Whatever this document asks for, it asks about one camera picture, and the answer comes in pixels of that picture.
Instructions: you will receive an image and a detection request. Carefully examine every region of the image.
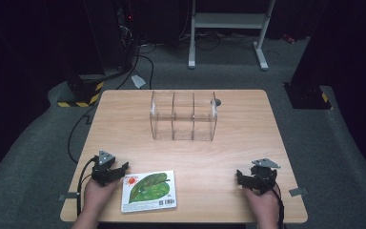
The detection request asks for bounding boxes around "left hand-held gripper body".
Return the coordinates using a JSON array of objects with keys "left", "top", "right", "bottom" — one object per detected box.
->
[{"left": 90, "top": 150, "right": 117, "bottom": 187}]

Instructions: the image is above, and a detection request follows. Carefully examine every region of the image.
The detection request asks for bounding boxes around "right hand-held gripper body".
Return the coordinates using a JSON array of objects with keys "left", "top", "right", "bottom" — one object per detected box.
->
[{"left": 251, "top": 157, "right": 281, "bottom": 196}]

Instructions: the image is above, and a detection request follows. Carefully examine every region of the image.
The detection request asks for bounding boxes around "white book with green leaf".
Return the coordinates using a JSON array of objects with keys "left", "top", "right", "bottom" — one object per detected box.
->
[{"left": 120, "top": 170, "right": 178, "bottom": 214}]

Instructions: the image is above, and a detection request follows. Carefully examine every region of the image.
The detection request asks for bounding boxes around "clear acrylic book rack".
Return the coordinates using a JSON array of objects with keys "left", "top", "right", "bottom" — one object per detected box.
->
[{"left": 149, "top": 90, "right": 219, "bottom": 142}]

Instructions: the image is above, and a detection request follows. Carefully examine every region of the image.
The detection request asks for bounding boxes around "person's right hand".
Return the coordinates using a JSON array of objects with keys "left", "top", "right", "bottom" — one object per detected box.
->
[{"left": 242, "top": 186, "right": 281, "bottom": 221}]

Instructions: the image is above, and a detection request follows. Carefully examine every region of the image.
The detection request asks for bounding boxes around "grey tape strip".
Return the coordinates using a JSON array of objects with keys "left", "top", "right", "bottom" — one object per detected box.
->
[
  {"left": 57, "top": 192, "right": 81, "bottom": 202},
  {"left": 288, "top": 187, "right": 309, "bottom": 198}
]

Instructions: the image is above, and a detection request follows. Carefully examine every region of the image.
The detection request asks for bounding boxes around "black yellow striped stand base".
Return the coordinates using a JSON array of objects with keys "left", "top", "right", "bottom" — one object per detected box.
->
[
  {"left": 283, "top": 82, "right": 334, "bottom": 111},
  {"left": 56, "top": 74, "right": 105, "bottom": 108}
]

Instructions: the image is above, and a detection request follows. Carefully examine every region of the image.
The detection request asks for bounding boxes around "white paper scrap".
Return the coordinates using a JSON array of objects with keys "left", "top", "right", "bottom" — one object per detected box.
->
[{"left": 131, "top": 74, "right": 147, "bottom": 90}]

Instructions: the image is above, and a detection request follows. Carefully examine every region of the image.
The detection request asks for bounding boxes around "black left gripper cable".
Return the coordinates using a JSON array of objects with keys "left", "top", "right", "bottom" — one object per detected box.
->
[{"left": 75, "top": 155, "right": 99, "bottom": 218}]

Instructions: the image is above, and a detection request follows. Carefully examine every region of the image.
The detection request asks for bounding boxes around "black floor cable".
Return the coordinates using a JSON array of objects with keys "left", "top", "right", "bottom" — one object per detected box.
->
[{"left": 67, "top": 42, "right": 157, "bottom": 165}]

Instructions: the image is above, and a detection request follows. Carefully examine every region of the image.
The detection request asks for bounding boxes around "black equipment rack with cables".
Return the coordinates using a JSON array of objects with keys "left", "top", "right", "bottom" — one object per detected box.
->
[{"left": 82, "top": 0, "right": 141, "bottom": 73}]

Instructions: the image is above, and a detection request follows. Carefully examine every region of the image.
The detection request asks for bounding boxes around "white metal desk frame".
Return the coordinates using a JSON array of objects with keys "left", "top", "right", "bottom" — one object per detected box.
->
[{"left": 187, "top": 0, "right": 277, "bottom": 72}]

